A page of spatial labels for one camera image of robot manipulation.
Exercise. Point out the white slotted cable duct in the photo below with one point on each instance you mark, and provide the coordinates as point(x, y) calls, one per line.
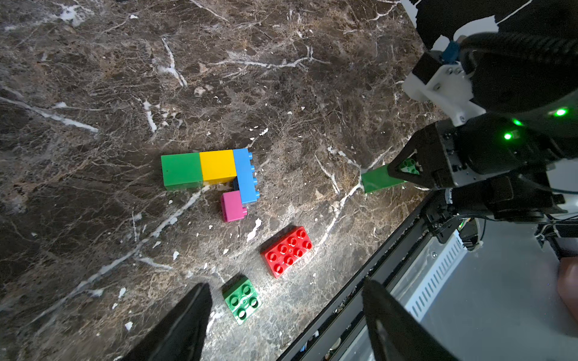
point(438, 268)

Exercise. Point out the red lego brick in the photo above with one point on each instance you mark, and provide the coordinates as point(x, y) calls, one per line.
point(284, 253)

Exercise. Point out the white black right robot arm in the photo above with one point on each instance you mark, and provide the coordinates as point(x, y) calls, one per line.
point(504, 73)

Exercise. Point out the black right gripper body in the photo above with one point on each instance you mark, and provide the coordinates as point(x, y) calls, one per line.
point(508, 165)

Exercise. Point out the pink lego brick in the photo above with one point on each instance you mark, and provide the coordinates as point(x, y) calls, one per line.
point(232, 206)

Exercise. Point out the black front frame rail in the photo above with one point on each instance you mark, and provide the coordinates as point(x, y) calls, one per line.
point(336, 328)

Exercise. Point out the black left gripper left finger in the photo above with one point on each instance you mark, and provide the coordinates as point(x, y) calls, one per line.
point(181, 333)

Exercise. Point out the green lego brick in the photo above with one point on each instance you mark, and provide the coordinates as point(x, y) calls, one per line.
point(379, 178)
point(182, 171)
point(242, 299)

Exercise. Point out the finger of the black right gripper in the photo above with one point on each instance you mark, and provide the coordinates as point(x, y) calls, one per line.
point(425, 147)
point(423, 179)

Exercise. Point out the blue lego brick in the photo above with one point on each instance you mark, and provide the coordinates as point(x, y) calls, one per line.
point(246, 183)

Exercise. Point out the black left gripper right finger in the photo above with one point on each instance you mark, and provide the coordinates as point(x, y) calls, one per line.
point(394, 333)

